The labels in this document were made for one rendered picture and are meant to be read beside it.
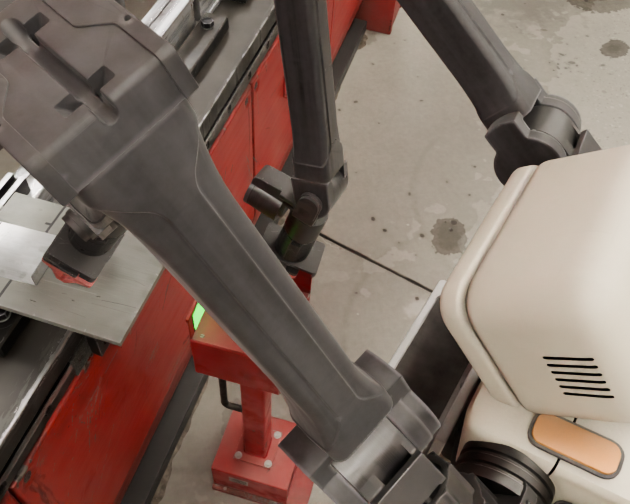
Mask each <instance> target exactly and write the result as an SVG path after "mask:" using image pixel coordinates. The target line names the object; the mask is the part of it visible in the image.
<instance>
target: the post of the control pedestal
mask: <svg viewBox="0 0 630 504"><path fill-rule="evenodd" d="M240 391H241V404H242V417H243V431H244V444H245V452H248V453H251V454H254V455H257V456H261V457H265V456H266V453H267V450H268V447H269V444H270V441H271V396H272V393H269V392H266V391H262V390H259V389H255V388H252V387H248V386H244V385H241V384H240Z"/></svg>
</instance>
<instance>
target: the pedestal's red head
mask: <svg viewBox="0 0 630 504"><path fill-rule="evenodd" d="M311 276H312V275H311V274H308V273H306V272H303V271H301V270H299V271H298V274H297V276H296V277H295V278H292V279H293V280H294V282H295V283H296V285H297V286H298V287H299V289H300V290H301V292H302V293H303V294H304V296H305V297H306V299H307V300H308V301H309V303H310V293H311V283H312V277H311ZM196 304H197V301H196V300H194V302H193V304H192V306H191V308H190V311H189V313H188V315H187V317H186V319H185V321H186V323H187V324H188V329H189V334H190V345H191V350H192V355H193V361H194V366H195V371H196V372H198V373H202V374H205V375H209V376H212V377H216V378H219V379H223V380H227V381H230V382H234V383H237V384H241V385H244V386H248V387H252V388H255V389H259V390H262V391H266V392H269V393H273V394H277V395H279V394H280V391H279V390H278V388H277V387H276V386H275V385H274V383H273V382H272V381H271V380H270V379H269V378H268V377H267V376H266V375H265V374H264V373H263V372H262V371H261V369H260V368H259V367H258V366H257V365H256V364H255V363H254V362H253V361H252V360H251V359H250V358H249V357H248V356H247V355H246V353H245V352H244V351H243V350H242V349H241V348H240V347H239V346H238V345H237V344H236V343H235V342H234V341H233V340H232V339H231V337H230V336H229V335H228V334H227V333H226V332H225V331H224V330H223V329H222V328H221V327H220V326H219V325H218V324H217V323H216V321H215V320H214V319H213V318H212V317H211V316H210V315H209V314H208V313H207V312H206V311H205V310H204V313H203V315H202V317H201V319H200V322H199V324H198V326H197V328H196V330H195V332H194V327H193V322H192V315H193V313H194V308H195V306H196Z"/></svg>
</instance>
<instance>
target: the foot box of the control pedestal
mask: <svg viewBox="0 0 630 504"><path fill-rule="evenodd" d="M296 425H297V424H296V423H294V422H290V421H287V420H283V419H280V418H276V417H273V416H271V429H272V430H275V431H279V432H282V436H281V440H280V442H281V441H282V440H283V439H284V438H285V437H286V436H287V435H288V433H289V432H290V431H291V430H292V429H293V428H294V427H295V426H296ZM242 432H243V417H242V413H241V412H238V411H234V410H233V411H232V414H231V416H230V419H229V422H228V424H227V427H226V430H225V432H224V435H223V438H222V440H221V443H220V446H219V448H218V451H217V454H216V456H215V459H214V462H213V464H212V467H211V469H212V474H213V480H214V482H213V485H212V489H214V490H217V491H220V492H223V493H227V494H230V495H233V496H237V497H240V498H243V499H247V500H250V501H253V502H256V503H260V504H308V502H309V499H310V495H311V492H312V488H313V484H314V482H312V481H311V480H310V479H309V478H308V477H307V476H306V475H305V474H304V473H303V472H302V471H301V470H300V469H299V468H298V467H297V466H296V465H295V464H294V463H293V461H292V460H291V459H290V458H289V457H288V456H287V455H286V454H285V453H284V452H283V451H282V450H281V449H280V448H279V447H278V449H277V452H276V455H275V458H274V462H273V465H272V468H271V470H270V469H267V468H263V467H260V466H256V465H253V464H250V463H246V462H243V461H239V460H236V459H233V457H234V454H235V451H236V449H237V446H238V443H239V440H240V437H241V435H242Z"/></svg>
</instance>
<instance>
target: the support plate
mask: <svg viewBox="0 0 630 504"><path fill-rule="evenodd" d="M63 207H64V206H62V205H59V204H55V203H52V202H48V201H45V200H41V199H38V198H34V197H31V196H28V195H24V194H21V193H17V192H15V193H14V194H13V195H12V197H11V198H10V199H9V200H8V202H7V203H6V204H5V205H4V207H3V208H2V209H1V210H0V222H4V223H8V224H12V225H16V226H20V227H24V228H29V229H33V230H37V231H41V232H45V231H46V230H47V228H48V227H49V225H46V224H45V223H46V222H48V223H52V222H53V220H54V219H55V217H56V216H57V215H58V213H59V212H60V211H61V209H62V208H63ZM68 209H69V207H66V208H65V209H64V211H63V212H62V213H61V215H60V216H59V218H58V219H57V220H56V222H55V223H54V224H53V226H52V227H51V228H50V230H49V231H48V233H49V234H53V235H57V234H58V233H59V231H60V230H61V228H62V227H63V225H64V224H65V222H64V221H63V220H62V217H63V216H64V215H65V214H66V213H65V212H66V211H67V210H68ZM164 270H165V267H164V266H163V265H162V264H161V263H160V262H159V261H158V260H157V259H156V257H155V256H154V255H153V254H152V253H151V252H150V251H149V250H148V249H147V248H146V247H145V246H144V245H143V244H142V243H141V242H140V241H139V240H138V239H137V238H136V237H135V236H134V235H133V234H132V233H131V232H129V231H128V230H127V231H126V232H125V234H124V237H123V239H122V240H121V242H120V243H119V245H118V247H117V248H116V250H115V252H114V253H113V255H112V256H111V258H110V260H109V261H108V263H107V264H106V265H105V266H104V268H103V269H102V271H101V273H100V274H99V276H98V278H97V279H96V281H95V282H94V284H93V285H92V286H91V287H90V288H87V287H85V286H82V285H80V284H77V283H64V282H62V281H60V280H59V279H57V278H56V276H55V275H54V273H53V271H52V269H51V268H50V267H48V269H47V270H46V272H45V273H44V275H43V277H42V278H41V280H40V281H39V283H38V284H37V286H34V285H30V284H26V283H22V282H18V281H15V280H12V282H11V283H10V285H9V286H8V287H7V289H6V290H5V291H4V293H3V294H2V296H1V297H0V309H3V310H6V311H10V312H13V313H16V314H19V315H22V316H26V317H29V318H32V319H35V320H38V321H41V322H45V323H48V324H51V325H54V326H57V327H60V328H64V329H67V330H70V331H73V332H76V333H79V334H83V335H86V336H89V337H92V338H95V339H98V340H102V341H105V342H108V343H111V344H114V345H118V346H122V344H123V343H124V341H125V339H126V337H127V335H128V334H129V332H130V330H131V328H132V327H133V325H134V323H135V321H136V320H137V318H138V316H139V314H140V312H141V311H142V309H143V307H144V305H145V304H146V302H147V300H148V298H149V296H150V295H151V293H152V291H153V289H154V288H155V286H156V284H157V282H158V280H159V279H160V277H161V275H162V273H163V272H164ZM9 280H10V279H7V278H3V277H0V292H1V291H2V290H3V288H4V287H5V286H6V284H7V283H8V281H9Z"/></svg>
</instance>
